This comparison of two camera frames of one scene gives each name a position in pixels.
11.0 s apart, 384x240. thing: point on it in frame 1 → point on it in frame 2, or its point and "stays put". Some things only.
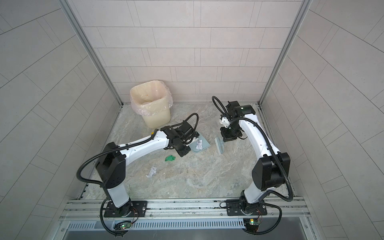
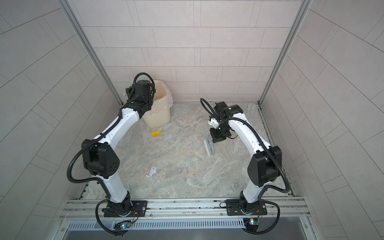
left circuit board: (122, 225) stays put
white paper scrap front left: (152, 171) stays put
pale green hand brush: (220, 144) → (209, 146)
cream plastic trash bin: (152, 100) stays put
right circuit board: (252, 225) stays put
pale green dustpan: (205, 144) → (143, 81)
